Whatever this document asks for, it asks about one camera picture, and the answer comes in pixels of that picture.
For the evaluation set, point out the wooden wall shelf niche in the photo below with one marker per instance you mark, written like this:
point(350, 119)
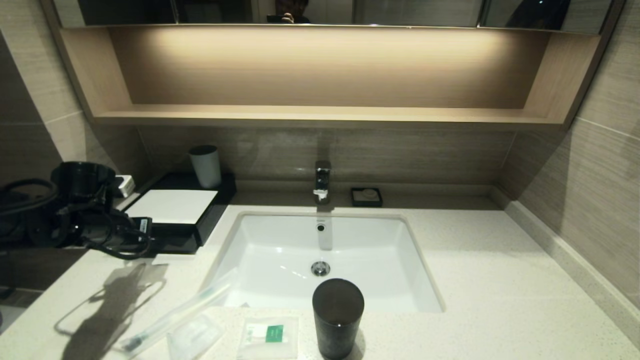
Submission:
point(320, 116)

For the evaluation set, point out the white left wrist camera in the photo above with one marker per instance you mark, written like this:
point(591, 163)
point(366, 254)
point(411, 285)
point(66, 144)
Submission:
point(125, 186)

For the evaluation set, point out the black pull-out drawer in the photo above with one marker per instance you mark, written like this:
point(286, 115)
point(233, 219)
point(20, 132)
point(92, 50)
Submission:
point(175, 244)

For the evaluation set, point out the clear plastic packet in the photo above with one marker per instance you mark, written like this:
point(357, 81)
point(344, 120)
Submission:
point(197, 336)

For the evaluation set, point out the black drawer box case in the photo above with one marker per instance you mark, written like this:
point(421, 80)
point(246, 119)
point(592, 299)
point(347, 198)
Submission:
point(222, 197)

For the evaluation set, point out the black cup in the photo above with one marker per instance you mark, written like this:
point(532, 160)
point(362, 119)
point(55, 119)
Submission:
point(337, 320)

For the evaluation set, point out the chrome drain plug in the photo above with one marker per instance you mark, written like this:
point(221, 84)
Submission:
point(320, 268)

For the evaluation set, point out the chrome faucet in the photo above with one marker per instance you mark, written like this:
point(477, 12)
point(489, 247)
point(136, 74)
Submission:
point(322, 182)

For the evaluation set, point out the white cup with dark rim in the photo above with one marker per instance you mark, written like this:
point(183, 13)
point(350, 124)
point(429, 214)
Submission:
point(206, 167)

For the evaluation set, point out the white sink basin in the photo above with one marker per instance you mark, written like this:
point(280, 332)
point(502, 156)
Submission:
point(270, 260)

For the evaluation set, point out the beige soap bar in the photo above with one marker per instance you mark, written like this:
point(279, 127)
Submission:
point(369, 193)

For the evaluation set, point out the mirror cabinet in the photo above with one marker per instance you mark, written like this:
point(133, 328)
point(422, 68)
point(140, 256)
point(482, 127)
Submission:
point(415, 12)

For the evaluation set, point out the toothbrush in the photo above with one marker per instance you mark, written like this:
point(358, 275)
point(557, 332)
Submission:
point(175, 315)

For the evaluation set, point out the black soap dish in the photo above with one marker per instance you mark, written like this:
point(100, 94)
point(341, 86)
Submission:
point(356, 200)

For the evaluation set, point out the white packet with green label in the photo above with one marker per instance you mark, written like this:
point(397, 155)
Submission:
point(267, 337)

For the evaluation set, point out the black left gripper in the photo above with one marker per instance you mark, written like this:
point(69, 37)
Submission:
point(127, 235)

